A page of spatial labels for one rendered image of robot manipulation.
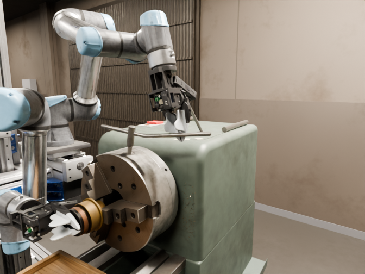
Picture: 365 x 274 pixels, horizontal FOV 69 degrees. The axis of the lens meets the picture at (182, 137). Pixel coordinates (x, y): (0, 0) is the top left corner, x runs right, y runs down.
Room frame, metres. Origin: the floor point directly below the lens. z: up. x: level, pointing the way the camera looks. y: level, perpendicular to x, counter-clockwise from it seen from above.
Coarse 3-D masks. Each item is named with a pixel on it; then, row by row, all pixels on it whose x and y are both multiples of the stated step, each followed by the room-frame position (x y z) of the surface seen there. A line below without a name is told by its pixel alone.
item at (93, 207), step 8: (88, 200) 0.69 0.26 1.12; (96, 200) 0.72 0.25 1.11; (72, 208) 0.65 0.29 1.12; (80, 208) 0.66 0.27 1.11; (88, 208) 0.66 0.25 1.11; (96, 208) 0.67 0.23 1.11; (80, 216) 0.63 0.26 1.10; (88, 216) 0.65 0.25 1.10; (96, 216) 0.66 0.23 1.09; (80, 224) 0.62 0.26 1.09; (88, 224) 0.64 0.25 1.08; (96, 224) 0.66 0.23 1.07; (80, 232) 0.63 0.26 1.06; (88, 232) 0.65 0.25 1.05
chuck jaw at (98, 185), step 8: (96, 160) 0.80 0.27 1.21; (88, 168) 0.76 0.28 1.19; (96, 168) 0.78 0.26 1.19; (88, 176) 0.76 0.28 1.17; (96, 176) 0.76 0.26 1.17; (104, 176) 0.78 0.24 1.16; (88, 184) 0.73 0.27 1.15; (96, 184) 0.74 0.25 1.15; (104, 184) 0.76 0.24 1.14; (88, 192) 0.71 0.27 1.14; (96, 192) 0.73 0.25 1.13; (104, 192) 0.74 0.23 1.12
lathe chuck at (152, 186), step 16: (112, 160) 0.76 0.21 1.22; (128, 160) 0.74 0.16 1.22; (144, 160) 0.77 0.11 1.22; (112, 176) 0.76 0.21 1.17; (128, 176) 0.73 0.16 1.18; (144, 176) 0.71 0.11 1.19; (160, 176) 0.75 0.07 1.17; (112, 192) 0.82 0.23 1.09; (128, 192) 0.73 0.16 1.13; (144, 192) 0.70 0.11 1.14; (160, 192) 0.72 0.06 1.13; (160, 208) 0.71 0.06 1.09; (112, 224) 0.77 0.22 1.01; (128, 224) 0.73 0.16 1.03; (144, 224) 0.70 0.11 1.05; (160, 224) 0.71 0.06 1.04; (112, 240) 0.77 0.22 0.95; (128, 240) 0.73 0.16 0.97; (144, 240) 0.70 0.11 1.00
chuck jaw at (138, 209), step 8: (120, 200) 0.74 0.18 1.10; (104, 208) 0.68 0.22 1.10; (112, 208) 0.68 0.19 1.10; (120, 208) 0.68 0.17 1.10; (128, 208) 0.68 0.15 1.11; (136, 208) 0.67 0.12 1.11; (144, 208) 0.68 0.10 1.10; (152, 208) 0.69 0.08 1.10; (104, 216) 0.67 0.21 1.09; (112, 216) 0.68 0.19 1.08; (120, 216) 0.67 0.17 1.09; (128, 216) 0.68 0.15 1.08; (136, 216) 0.66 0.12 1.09; (144, 216) 0.68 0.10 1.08; (152, 216) 0.69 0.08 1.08
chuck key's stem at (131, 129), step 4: (128, 128) 0.77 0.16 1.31; (132, 128) 0.77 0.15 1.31; (128, 132) 0.77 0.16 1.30; (132, 132) 0.77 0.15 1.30; (128, 136) 0.77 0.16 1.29; (132, 136) 0.77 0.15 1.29; (128, 140) 0.77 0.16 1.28; (132, 140) 0.77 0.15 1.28; (128, 144) 0.77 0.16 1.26; (132, 144) 0.78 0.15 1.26; (128, 148) 0.78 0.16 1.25; (128, 152) 0.78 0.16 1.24
